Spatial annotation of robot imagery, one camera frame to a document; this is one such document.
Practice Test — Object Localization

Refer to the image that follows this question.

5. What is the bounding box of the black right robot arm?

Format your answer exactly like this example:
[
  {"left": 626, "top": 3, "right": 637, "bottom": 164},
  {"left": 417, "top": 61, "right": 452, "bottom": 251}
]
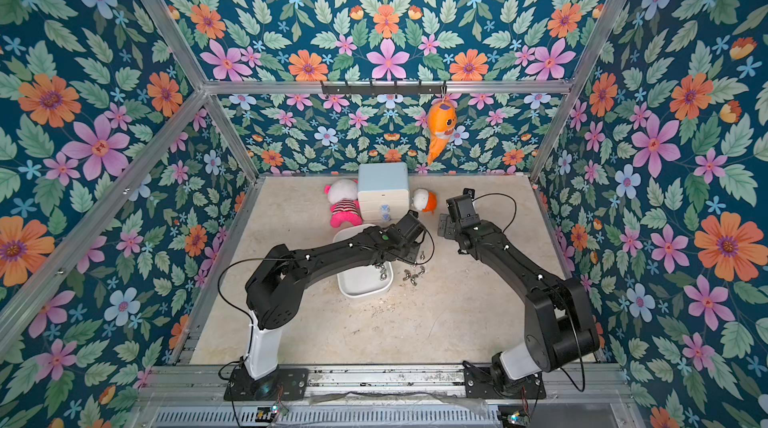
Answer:
[{"left": 438, "top": 190, "right": 600, "bottom": 381}]

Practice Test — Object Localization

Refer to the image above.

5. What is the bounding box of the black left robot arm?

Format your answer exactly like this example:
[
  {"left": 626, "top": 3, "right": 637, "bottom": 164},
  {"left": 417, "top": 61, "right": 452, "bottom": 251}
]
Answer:
[{"left": 245, "top": 211, "right": 427, "bottom": 330}]

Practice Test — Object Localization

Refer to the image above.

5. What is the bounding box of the pale blue drawer box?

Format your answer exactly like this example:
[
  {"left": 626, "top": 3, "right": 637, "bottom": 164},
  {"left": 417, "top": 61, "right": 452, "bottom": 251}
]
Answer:
[{"left": 357, "top": 162, "right": 410, "bottom": 225}]

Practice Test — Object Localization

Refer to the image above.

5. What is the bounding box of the white storage tray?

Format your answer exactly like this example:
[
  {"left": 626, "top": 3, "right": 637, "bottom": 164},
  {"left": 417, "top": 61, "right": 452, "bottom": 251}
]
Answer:
[{"left": 336, "top": 262, "right": 394, "bottom": 300}]

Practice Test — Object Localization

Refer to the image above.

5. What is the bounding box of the orange white plush ball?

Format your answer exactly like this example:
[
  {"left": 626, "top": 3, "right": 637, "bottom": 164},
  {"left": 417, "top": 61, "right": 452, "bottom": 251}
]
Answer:
[{"left": 411, "top": 188, "right": 437, "bottom": 213}]

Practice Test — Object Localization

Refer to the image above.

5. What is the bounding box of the pink white plush toy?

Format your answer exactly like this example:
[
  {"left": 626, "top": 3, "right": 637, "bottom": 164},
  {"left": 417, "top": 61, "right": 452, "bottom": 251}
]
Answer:
[{"left": 324, "top": 179, "right": 363, "bottom": 229}]

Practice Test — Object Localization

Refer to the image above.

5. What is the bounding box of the orange hanging fish plush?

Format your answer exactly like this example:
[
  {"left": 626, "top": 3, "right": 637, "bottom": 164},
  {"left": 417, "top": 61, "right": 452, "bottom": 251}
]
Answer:
[{"left": 427, "top": 101, "right": 457, "bottom": 165}]

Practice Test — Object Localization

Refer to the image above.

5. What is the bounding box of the black hook rail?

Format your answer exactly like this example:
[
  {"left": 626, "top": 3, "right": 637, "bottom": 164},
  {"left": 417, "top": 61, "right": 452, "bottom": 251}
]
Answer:
[{"left": 320, "top": 81, "right": 448, "bottom": 97}]

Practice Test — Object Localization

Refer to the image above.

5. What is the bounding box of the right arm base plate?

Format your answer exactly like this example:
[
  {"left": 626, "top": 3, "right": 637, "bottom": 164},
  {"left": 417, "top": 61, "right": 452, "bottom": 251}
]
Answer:
[{"left": 462, "top": 361, "right": 547, "bottom": 401}]

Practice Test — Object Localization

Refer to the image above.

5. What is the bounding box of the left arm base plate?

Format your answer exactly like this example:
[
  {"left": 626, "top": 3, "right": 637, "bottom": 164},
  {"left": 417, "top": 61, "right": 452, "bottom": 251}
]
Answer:
[{"left": 224, "top": 365, "right": 309, "bottom": 402}]

